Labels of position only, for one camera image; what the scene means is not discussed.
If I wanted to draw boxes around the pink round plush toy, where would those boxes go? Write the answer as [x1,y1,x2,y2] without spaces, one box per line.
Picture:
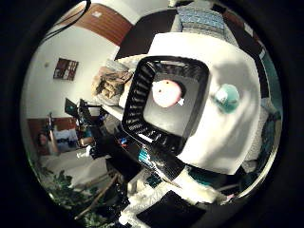
[151,79,186,108]

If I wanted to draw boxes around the black slatted plastic basket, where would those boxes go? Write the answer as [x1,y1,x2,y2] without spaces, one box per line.
[121,55,212,156]

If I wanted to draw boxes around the white teal storage crate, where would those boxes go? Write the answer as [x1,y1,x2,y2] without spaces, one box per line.
[137,148,152,166]

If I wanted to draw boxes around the black tripod equipment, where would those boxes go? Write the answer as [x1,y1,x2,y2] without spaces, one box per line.
[65,98,108,160]

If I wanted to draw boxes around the teal round plush toy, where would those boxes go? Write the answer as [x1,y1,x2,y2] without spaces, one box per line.
[212,83,241,114]

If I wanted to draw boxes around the grey patterned cushion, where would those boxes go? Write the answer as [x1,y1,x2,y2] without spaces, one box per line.
[245,98,279,165]

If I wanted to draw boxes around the blue patterned cushion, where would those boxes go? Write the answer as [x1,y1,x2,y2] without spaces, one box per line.
[177,7,227,34]

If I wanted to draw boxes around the seated person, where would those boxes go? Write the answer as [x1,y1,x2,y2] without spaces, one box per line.
[37,131,51,156]

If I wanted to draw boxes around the green leafy plant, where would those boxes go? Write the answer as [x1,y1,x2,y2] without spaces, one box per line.
[34,167,127,227]

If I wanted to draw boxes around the dark framed wall picture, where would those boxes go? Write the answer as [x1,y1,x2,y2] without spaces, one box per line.
[52,57,80,82]

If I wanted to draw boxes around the black cable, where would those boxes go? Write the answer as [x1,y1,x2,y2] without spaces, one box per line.
[44,0,93,41]

